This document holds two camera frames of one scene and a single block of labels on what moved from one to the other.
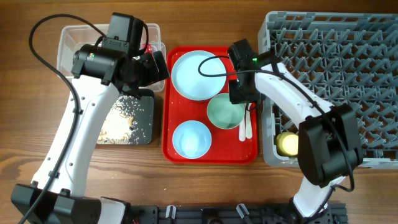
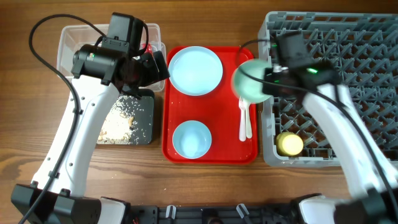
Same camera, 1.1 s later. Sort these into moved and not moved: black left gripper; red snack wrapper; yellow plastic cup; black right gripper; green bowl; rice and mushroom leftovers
Moved: green bowl; black right gripper
Not moved: rice and mushroom leftovers; black left gripper; yellow plastic cup; red snack wrapper
